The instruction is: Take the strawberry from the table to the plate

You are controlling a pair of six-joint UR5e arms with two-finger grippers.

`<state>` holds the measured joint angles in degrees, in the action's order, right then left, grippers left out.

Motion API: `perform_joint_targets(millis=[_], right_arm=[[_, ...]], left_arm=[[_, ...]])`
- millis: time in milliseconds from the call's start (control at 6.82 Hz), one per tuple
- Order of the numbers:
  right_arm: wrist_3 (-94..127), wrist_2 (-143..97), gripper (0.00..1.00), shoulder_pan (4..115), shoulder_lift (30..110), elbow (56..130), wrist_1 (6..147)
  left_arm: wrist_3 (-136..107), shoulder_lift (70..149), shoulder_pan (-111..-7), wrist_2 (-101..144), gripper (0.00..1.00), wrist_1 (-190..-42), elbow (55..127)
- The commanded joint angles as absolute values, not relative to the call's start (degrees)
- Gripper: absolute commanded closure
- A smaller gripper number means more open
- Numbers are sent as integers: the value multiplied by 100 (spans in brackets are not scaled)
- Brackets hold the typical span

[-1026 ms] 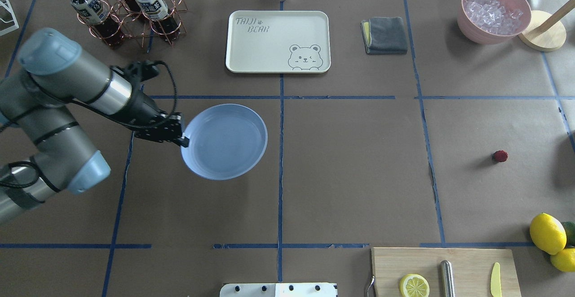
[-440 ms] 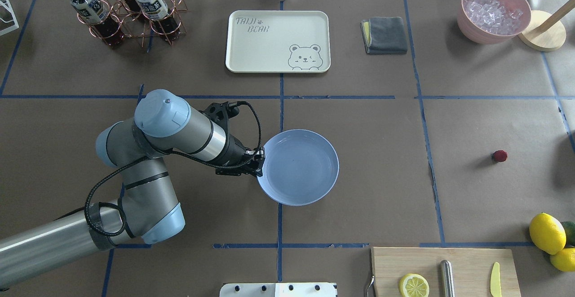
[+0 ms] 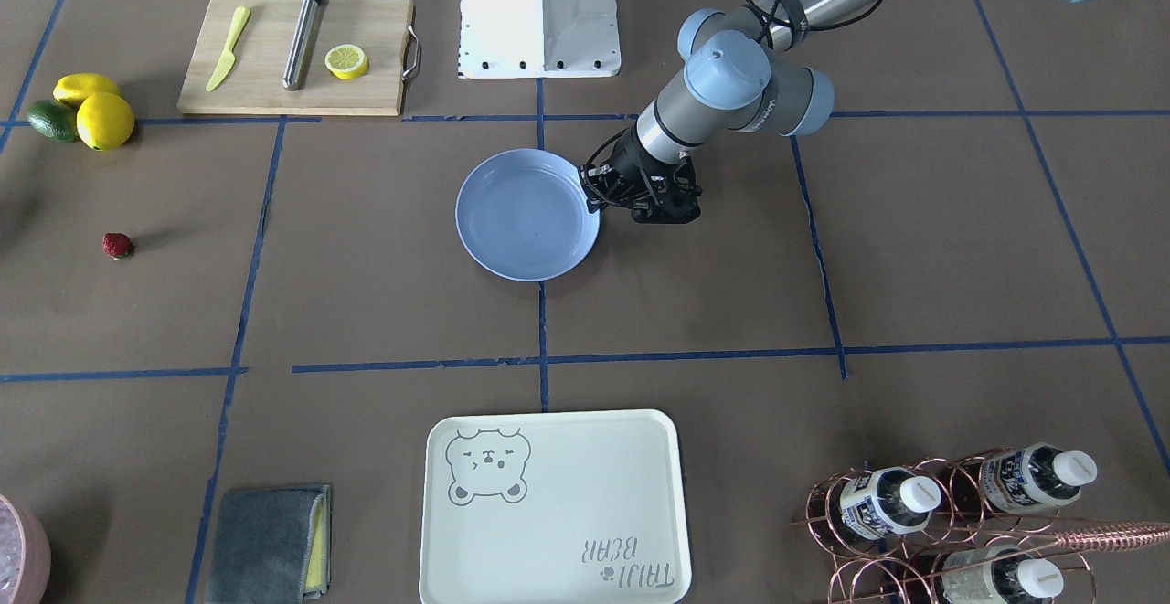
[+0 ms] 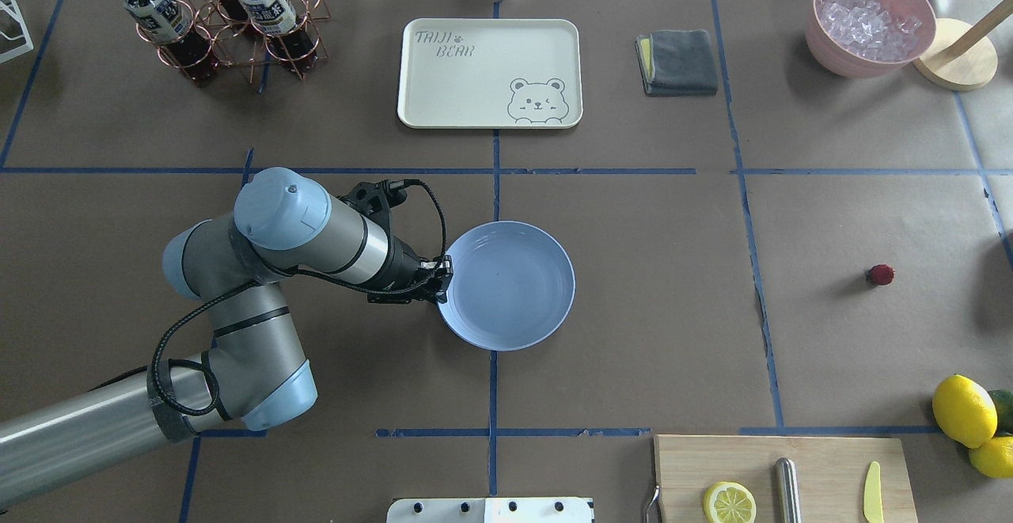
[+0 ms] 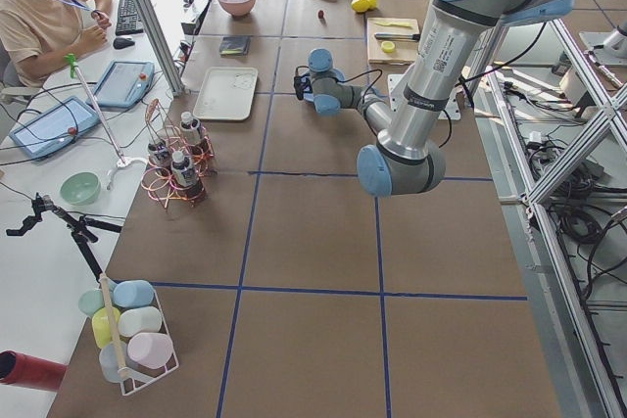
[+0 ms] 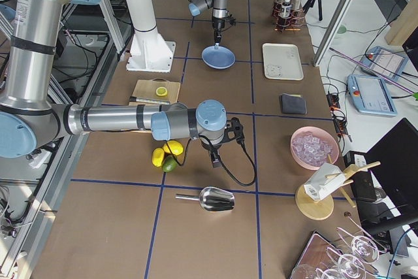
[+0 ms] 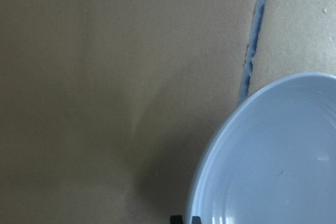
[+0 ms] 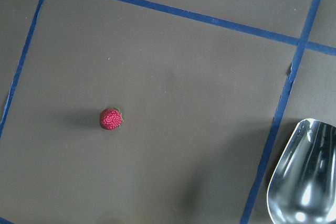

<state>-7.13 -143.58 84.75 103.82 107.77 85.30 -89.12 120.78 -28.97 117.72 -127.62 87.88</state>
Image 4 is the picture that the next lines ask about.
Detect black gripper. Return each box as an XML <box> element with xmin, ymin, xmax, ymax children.
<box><xmin>412</xmin><ymin>257</ymin><xmax>453</xmax><ymax>305</ymax></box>

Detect blue plate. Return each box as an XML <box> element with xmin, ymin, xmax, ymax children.
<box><xmin>437</xmin><ymin>221</ymin><xmax>576</xmax><ymax>351</ymax></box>

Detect red strawberry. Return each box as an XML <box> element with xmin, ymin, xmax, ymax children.
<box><xmin>864</xmin><ymin>263</ymin><xmax>897</xmax><ymax>286</ymax></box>

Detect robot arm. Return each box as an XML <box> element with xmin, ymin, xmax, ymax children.
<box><xmin>1</xmin><ymin>167</ymin><xmax>453</xmax><ymax>509</ymax></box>

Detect cream bear tray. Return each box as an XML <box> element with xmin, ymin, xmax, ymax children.
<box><xmin>397</xmin><ymin>18</ymin><xmax>583</xmax><ymax>130</ymax></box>

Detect dark tea bottle right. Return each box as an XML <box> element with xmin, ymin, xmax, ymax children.
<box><xmin>239</xmin><ymin>0</ymin><xmax>317</xmax><ymax>76</ymax></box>

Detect metal hook utensil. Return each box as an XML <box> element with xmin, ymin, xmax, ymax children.
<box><xmin>643</xmin><ymin>485</ymin><xmax>661</xmax><ymax>523</ymax></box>

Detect grey folded cloth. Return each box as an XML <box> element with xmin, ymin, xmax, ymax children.
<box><xmin>635</xmin><ymin>29</ymin><xmax>719</xmax><ymax>97</ymax></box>

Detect lemon half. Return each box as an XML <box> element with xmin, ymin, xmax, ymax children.
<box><xmin>702</xmin><ymin>481</ymin><xmax>757</xmax><ymax>522</ymax></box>

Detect dark tea bottle left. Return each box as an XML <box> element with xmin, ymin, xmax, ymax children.
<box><xmin>123</xmin><ymin>0</ymin><xmax>218</xmax><ymax>82</ymax></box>

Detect steel scoop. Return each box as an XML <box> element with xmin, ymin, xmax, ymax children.
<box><xmin>774</xmin><ymin>456</ymin><xmax>802</xmax><ymax>522</ymax></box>

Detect wooden cutting board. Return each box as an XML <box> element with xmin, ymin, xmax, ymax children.
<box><xmin>654</xmin><ymin>435</ymin><xmax>918</xmax><ymax>522</ymax></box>

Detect yellow plastic knife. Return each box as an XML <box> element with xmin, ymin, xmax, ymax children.
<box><xmin>862</xmin><ymin>460</ymin><xmax>884</xmax><ymax>523</ymax></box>

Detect pink bowl of ice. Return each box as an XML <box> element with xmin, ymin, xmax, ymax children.
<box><xmin>806</xmin><ymin>0</ymin><xmax>936</xmax><ymax>78</ymax></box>

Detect large yellow lemon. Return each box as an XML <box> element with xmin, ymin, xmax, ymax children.
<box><xmin>932</xmin><ymin>374</ymin><xmax>998</xmax><ymax>449</ymax></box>

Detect round wooden stand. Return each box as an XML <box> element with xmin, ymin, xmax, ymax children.
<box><xmin>914</xmin><ymin>0</ymin><xmax>1012</xmax><ymax>91</ymax></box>

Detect green lime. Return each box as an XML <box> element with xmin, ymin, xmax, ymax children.
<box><xmin>988</xmin><ymin>389</ymin><xmax>1013</xmax><ymax>435</ymax></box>

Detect small yellow lemon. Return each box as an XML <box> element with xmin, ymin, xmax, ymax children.
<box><xmin>967</xmin><ymin>435</ymin><xmax>1012</xmax><ymax>479</ymax></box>

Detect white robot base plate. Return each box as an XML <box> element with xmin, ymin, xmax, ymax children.
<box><xmin>386</xmin><ymin>495</ymin><xmax>596</xmax><ymax>522</ymax></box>

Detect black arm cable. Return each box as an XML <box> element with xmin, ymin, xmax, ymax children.
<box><xmin>150</xmin><ymin>180</ymin><xmax>449</xmax><ymax>417</ymax></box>

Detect copper wire bottle rack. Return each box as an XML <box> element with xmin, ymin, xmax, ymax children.
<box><xmin>178</xmin><ymin>0</ymin><xmax>332</xmax><ymax>90</ymax></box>

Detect white wire rack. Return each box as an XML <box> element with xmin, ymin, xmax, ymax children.
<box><xmin>1</xmin><ymin>0</ymin><xmax>35</xmax><ymax>64</ymax></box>

